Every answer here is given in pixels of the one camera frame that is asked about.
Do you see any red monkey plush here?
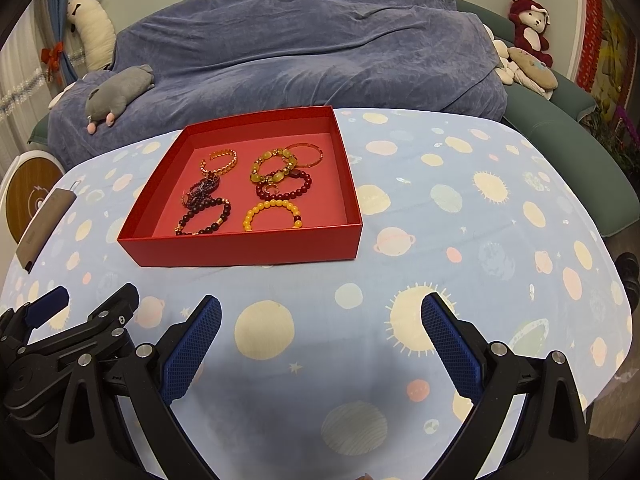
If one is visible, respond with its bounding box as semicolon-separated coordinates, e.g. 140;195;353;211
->
508;0;554;68

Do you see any blue-grey blanket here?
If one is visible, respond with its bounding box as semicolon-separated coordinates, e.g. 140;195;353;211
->
46;0;509;169

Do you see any white panda plush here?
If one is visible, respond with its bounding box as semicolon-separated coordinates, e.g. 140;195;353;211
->
67;0;119;74

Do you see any brown phone case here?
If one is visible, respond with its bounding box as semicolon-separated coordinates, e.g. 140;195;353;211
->
14;179;84;275

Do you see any potted plant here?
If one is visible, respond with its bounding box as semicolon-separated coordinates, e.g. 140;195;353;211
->
586;99;640;187

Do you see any red yellow wall hanging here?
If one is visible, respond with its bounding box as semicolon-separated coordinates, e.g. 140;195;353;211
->
574;0;640;107

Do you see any gold orange link bracelet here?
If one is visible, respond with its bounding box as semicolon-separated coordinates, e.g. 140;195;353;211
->
199;147;239;177

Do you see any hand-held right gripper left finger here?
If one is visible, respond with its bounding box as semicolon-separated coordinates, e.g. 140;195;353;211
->
54;294;223;480

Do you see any dark wood bead bracelet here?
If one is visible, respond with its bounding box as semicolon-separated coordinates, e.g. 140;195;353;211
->
173;195;234;237

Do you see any round wooden white-rimmed device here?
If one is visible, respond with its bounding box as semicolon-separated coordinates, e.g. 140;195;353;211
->
0;148;64;256

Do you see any beige round plush cushion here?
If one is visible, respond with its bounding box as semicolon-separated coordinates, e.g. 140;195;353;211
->
506;47;559;92

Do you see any blue cloth covered sofa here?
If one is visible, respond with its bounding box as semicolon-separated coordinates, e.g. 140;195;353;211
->
27;0;634;239

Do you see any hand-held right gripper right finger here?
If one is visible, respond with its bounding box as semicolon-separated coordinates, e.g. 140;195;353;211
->
420;292;589;480

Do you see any thin red bangle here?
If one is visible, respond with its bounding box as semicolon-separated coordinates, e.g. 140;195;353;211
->
283;142;325;169

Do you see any white lace curtain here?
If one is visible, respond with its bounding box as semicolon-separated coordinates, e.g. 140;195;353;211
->
0;29;52;122

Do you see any red curtain bow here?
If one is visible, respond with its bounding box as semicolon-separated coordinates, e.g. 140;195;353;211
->
41;42;67;69

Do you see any purple garnet bead strand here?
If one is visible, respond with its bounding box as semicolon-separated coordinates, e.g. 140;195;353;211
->
180;169;222;209

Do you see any red cardboard box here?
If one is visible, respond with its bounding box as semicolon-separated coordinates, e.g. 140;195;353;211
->
116;105;365;269

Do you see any white plush toy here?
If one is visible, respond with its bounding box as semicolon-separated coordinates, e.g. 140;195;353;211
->
492;37;554;101

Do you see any dark round object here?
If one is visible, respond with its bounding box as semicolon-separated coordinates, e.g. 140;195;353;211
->
616;252;640;307

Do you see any blue curtain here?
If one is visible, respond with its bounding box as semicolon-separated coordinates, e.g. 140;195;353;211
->
37;0;84;87

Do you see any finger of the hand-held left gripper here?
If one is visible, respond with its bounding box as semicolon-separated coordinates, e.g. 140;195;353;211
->
0;285;70;349
24;283;140;362

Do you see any yellow amber bead bracelet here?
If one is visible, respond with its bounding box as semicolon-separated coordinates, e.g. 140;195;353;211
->
242;198;305;233

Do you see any yellow cat-eye bead bracelet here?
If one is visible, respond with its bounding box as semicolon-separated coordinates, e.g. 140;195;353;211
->
249;149;300;185

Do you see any dark red bead bracelet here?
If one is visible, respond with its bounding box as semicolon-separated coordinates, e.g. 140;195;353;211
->
254;169;314;202

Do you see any grey plush mouse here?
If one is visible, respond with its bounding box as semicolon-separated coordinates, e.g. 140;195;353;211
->
83;63;156;135

